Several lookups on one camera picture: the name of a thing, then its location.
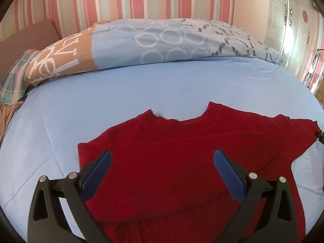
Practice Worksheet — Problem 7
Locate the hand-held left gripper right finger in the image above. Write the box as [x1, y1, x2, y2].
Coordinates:
[213, 150, 302, 243]

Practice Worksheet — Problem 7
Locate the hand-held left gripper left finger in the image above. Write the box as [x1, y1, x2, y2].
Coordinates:
[27, 149, 119, 243]

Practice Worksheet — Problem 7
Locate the red knit sweater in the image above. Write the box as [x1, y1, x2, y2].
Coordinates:
[77, 102, 321, 243]

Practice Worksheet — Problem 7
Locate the light blue bed sheet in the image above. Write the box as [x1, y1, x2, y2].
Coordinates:
[0, 56, 324, 243]

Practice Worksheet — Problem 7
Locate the brown pleated cloth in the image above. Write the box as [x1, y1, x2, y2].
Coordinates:
[0, 101, 24, 142]

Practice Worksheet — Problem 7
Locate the cream wardrobe with flower decals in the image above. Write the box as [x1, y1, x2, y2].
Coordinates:
[263, 0, 324, 86]

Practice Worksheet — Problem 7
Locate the plaid pillow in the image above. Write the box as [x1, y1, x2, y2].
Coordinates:
[0, 49, 38, 104]

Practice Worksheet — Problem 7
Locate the blue and tan printed quilt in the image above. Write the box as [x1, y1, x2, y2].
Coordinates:
[25, 18, 284, 88]

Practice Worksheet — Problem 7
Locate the brown headboard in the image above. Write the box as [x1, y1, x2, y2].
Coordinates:
[0, 19, 62, 86]

